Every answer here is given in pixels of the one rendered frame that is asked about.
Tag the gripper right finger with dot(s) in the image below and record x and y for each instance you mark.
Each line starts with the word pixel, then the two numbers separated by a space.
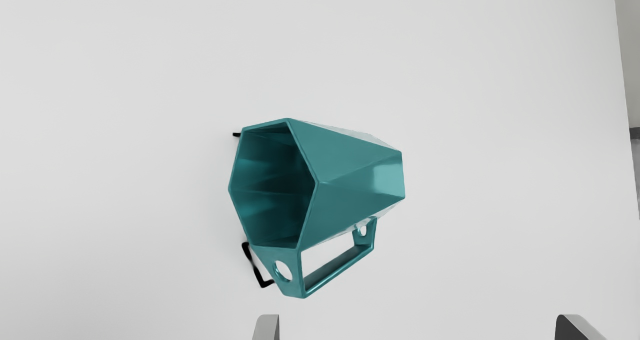
pixel 575 330

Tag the teal faceted mug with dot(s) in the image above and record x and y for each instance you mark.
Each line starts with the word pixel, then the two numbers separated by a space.
pixel 350 180

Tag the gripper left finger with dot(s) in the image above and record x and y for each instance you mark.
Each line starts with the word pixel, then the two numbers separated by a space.
pixel 266 328

